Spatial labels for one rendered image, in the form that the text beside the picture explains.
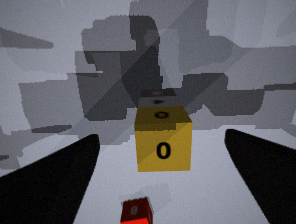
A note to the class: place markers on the white block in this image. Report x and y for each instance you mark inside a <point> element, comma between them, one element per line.
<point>163,101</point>

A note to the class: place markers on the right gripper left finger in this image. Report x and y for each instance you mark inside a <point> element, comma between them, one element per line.
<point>49,190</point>

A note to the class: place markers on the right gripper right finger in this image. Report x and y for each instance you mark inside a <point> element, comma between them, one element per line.
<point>269,171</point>

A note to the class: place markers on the grey block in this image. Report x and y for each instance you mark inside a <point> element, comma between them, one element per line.
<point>157,93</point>

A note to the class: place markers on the yellow block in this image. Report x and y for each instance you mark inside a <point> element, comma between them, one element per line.
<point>163,137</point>

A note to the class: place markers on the red block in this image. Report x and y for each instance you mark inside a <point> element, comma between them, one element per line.
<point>136,212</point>

